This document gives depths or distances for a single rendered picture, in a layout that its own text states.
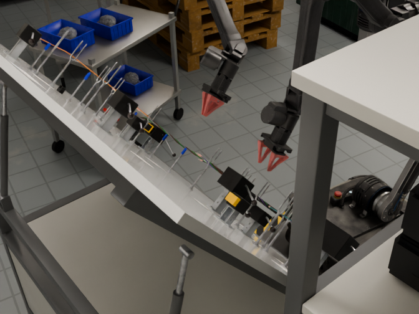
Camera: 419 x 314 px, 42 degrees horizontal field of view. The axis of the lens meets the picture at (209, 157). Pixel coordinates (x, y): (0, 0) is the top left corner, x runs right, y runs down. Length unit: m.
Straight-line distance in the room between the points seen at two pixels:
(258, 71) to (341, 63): 3.97
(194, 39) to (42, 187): 1.79
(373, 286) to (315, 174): 0.28
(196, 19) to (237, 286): 3.04
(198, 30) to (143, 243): 2.86
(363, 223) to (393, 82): 2.20
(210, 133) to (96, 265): 2.14
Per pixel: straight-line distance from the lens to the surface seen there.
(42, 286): 1.86
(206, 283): 1.78
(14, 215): 1.84
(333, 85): 0.63
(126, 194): 0.84
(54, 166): 3.72
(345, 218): 2.83
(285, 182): 3.42
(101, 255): 1.90
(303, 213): 0.76
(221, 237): 0.78
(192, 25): 4.49
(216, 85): 1.87
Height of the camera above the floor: 2.15
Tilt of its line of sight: 36 degrees down
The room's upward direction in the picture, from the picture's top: 2 degrees counter-clockwise
